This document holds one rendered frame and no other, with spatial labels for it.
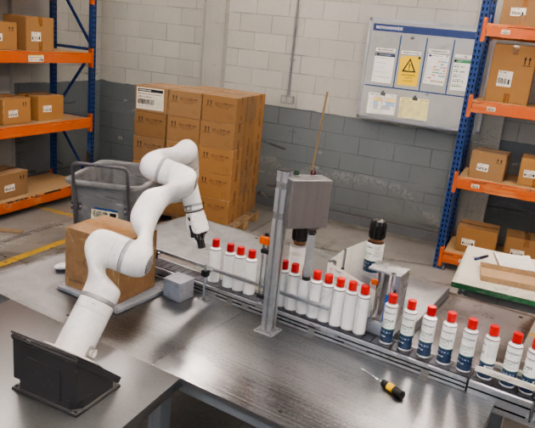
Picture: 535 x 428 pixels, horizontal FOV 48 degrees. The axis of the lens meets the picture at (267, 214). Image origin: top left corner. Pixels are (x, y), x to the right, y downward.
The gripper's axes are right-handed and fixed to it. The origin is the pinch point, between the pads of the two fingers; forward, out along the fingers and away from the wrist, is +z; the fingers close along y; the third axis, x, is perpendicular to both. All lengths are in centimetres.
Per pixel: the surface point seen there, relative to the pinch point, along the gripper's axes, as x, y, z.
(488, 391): -119, -6, 62
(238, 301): -18.5, -5.7, 26.2
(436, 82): 4, 414, -70
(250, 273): -25.7, -2.0, 14.7
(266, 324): -38, -16, 33
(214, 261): -7.4, -2.3, 8.0
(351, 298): -71, -2, 28
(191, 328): -15.4, -34.5, 27.7
